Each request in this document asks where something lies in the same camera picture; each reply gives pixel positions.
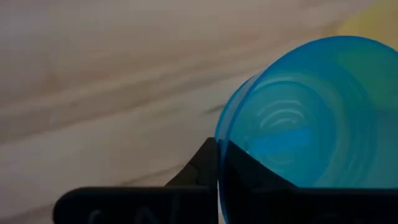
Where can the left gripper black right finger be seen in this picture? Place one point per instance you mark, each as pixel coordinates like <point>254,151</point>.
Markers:
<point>280,205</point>

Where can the translucent yellow plastic bowl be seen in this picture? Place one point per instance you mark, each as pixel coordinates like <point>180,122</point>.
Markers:
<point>376,21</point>

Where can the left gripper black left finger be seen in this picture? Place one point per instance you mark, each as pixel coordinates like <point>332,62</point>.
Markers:
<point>140,205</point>

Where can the blue translucent plastic cup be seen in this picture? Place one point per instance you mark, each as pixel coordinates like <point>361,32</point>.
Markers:
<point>311,109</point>

